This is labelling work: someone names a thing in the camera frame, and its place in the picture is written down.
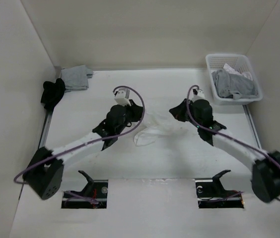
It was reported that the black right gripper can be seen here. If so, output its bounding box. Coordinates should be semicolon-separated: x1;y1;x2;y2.
169;99;202;129

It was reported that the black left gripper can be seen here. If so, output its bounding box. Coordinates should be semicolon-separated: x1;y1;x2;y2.
115;100;144;135

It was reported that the white tank top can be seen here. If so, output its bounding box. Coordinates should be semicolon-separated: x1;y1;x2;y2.
134;110;188;147

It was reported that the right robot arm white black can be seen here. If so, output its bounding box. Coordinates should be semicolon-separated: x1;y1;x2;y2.
169;99;280;203

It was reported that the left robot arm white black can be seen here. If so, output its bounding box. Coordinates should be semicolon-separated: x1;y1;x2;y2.
21;101;145;200

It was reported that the grey tank top in basket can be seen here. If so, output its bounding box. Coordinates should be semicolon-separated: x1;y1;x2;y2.
211;69;258;100

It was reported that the folded grey tank top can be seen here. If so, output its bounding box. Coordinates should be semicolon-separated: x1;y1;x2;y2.
61;65;94;92

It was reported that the white plastic laundry basket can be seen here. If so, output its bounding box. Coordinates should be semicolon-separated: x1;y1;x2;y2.
206;54;263;105

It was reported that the black crumpled garment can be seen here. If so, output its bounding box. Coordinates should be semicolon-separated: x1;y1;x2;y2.
41;78;66;112

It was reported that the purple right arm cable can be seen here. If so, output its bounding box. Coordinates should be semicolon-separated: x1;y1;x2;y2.
186;85;280;193

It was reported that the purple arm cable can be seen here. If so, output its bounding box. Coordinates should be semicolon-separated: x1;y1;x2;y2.
186;85;280;193
14;86;146;184

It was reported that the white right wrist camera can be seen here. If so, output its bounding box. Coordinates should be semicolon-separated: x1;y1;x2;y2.
191;87;206;102

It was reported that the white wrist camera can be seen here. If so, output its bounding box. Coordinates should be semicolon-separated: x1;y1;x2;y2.
191;87;206;102
113;87;131;106

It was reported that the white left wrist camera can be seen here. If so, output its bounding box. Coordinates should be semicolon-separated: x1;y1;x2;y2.
113;87;131;106

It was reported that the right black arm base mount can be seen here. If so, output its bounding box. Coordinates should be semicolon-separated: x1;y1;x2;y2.
195;170;244;209

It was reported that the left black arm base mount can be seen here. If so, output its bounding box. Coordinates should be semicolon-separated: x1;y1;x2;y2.
61;171;109;209

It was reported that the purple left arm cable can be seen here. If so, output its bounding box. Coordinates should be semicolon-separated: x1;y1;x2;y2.
14;86;146;184

